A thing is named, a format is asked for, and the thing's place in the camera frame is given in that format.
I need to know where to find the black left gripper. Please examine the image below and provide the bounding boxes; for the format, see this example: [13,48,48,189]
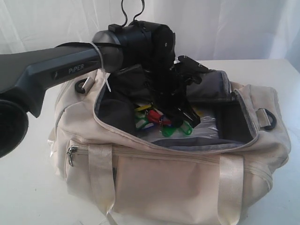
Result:
[112,64,202,128]

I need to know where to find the colourful key tag bunch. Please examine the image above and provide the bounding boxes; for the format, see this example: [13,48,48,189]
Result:
[134,103,193,137]

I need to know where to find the beige duffel bag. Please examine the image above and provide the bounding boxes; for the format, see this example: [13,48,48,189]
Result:
[49,70,291,225]

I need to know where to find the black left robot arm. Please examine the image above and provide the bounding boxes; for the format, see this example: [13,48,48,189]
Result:
[0,20,201,156]

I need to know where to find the clear plastic wrapped packet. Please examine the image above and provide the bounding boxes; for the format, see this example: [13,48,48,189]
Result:
[144,106,218,143]

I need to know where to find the black cables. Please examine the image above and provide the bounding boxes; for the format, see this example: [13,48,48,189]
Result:
[120,0,145,27]

